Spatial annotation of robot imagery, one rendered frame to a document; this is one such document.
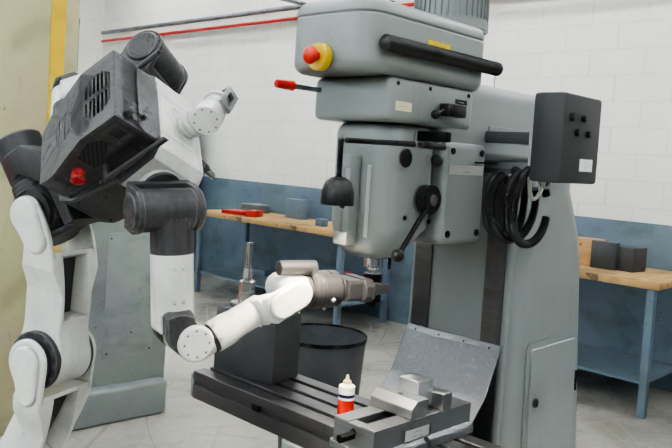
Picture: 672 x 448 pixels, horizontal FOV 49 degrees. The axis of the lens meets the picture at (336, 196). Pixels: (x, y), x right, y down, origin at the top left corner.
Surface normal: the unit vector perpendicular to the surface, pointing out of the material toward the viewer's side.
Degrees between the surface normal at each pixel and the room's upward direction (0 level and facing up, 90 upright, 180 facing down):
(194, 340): 89
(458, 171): 90
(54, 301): 90
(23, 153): 90
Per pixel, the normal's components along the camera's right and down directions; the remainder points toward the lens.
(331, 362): 0.25, 0.13
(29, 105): 0.72, 0.08
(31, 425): -0.35, 0.44
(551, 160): -0.69, 0.00
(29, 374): -0.38, 0.03
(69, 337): 0.92, -0.07
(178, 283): 0.51, 0.06
